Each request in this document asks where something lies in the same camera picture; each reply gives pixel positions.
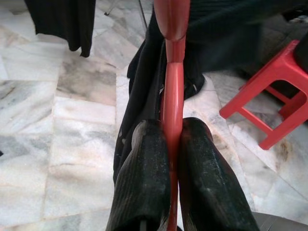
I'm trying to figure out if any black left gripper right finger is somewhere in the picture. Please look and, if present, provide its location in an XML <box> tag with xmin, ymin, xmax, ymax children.
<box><xmin>177</xmin><ymin>117</ymin><xmax>260</xmax><ymax>231</ymax></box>

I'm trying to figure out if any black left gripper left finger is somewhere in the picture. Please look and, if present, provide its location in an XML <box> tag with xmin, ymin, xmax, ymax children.
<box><xmin>105</xmin><ymin>119</ymin><xmax>173</xmax><ymax>231</ymax></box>

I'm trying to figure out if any red plastic hanger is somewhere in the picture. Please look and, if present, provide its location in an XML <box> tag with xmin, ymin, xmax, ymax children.
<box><xmin>154</xmin><ymin>0</ymin><xmax>191</xmax><ymax>231</ymax></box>

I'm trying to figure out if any black knit garment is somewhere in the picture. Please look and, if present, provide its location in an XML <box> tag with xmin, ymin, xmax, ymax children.
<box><xmin>113</xmin><ymin>0</ymin><xmax>265</xmax><ymax>174</ymax></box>

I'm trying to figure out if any red plastic stool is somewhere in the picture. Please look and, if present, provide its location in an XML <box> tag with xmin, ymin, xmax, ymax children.
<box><xmin>219</xmin><ymin>39</ymin><xmax>308</xmax><ymax>150</ymax></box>

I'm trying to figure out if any black printed t-shirt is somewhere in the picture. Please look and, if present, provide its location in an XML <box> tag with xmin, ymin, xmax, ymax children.
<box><xmin>24</xmin><ymin>0</ymin><xmax>96</xmax><ymax>58</ymax></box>

